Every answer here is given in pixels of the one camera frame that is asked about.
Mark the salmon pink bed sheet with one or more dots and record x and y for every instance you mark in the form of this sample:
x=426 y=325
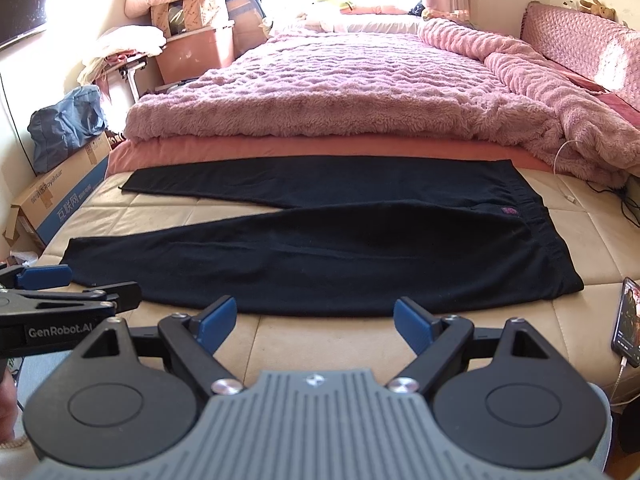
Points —
x=130 y=156

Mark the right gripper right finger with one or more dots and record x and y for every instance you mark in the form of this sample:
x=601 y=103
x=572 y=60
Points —
x=503 y=395

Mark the black pants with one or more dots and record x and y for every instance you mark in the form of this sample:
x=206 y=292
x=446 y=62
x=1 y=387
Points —
x=341 y=236

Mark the plush toy on headboard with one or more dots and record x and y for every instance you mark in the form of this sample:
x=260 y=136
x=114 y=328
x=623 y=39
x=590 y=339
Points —
x=594 y=7

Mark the brown patterned cardboard box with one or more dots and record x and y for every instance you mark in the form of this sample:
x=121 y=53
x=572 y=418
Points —
x=181 y=16

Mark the pink quilted headboard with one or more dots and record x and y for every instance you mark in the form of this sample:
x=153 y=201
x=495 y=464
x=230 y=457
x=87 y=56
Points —
x=598 y=49

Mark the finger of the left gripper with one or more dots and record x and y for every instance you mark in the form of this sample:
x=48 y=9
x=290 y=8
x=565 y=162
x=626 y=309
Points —
x=35 y=277
x=126 y=295

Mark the pink plastic storage bin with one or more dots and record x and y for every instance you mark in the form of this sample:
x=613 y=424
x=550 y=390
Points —
x=192 y=54

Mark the fluffy pink blanket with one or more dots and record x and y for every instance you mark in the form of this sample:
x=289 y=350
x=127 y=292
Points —
x=446 y=81

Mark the small folding table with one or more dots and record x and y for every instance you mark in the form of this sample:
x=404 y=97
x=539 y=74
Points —
x=127 y=67

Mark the blue white cardboard box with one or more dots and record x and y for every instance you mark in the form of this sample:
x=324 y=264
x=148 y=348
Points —
x=52 y=198

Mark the black smartphone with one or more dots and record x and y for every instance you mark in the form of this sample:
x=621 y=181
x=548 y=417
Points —
x=626 y=333

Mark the blue denim bag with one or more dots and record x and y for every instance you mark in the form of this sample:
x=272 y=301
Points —
x=62 y=129

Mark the cream folded blankets pile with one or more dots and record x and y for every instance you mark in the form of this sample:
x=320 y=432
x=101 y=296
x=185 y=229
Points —
x=119 y=43

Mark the person left hand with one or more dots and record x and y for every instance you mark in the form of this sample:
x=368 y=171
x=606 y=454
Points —
x=8 y=407

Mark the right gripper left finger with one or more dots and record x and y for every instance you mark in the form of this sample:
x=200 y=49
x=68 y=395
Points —
x=127 y=394

